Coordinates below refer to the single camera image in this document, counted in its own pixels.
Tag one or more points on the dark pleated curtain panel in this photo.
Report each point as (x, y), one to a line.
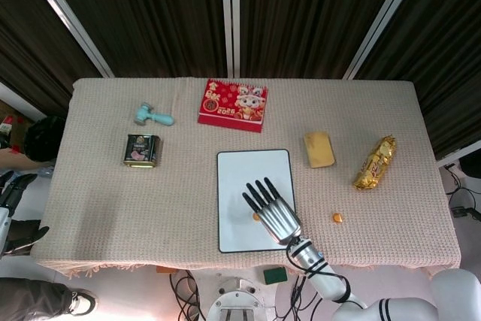
(451, 54)
(30, 35)
(300, 16)
(150, 16)

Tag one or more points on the gold foil snack package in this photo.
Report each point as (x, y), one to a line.
(376, 165)

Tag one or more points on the white robot torso base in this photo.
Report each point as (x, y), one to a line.
(233, 298)

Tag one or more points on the green rectangular block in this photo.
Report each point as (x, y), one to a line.
(275, 275)

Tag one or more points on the black white sneaker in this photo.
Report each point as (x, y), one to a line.
(80, 301)

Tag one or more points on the red 2026 desk calendar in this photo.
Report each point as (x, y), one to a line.
(225, 110)

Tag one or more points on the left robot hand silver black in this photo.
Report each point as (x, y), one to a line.
(15, 189)

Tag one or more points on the yellow sponge block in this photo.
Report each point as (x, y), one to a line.
(319, 150)

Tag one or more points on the white magnetic whiteboard black frame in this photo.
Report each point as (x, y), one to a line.
(240, 170)

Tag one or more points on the white metal frame post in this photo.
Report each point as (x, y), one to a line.
(68, 16)
(226, 16)
(385, 16)

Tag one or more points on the black gold tin can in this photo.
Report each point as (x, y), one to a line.
(141, 150)

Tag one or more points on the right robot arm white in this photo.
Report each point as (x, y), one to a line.
(327, 276)

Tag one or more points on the teal handheld massager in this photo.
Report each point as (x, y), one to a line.
(158, 116)

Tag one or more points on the brown cardboard box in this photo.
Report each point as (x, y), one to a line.
(15, 159)

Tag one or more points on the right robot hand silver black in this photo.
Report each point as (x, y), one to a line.
(280, 219)

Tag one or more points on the orange round magnet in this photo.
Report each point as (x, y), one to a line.
(255, 217)
(337, 218)

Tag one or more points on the black bulky object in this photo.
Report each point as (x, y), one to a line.
(43, 138)

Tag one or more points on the brown trouser leg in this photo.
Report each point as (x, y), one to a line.
(30, 298)

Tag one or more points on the beige waffle tablecloth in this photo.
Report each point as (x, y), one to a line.
(150, 204)

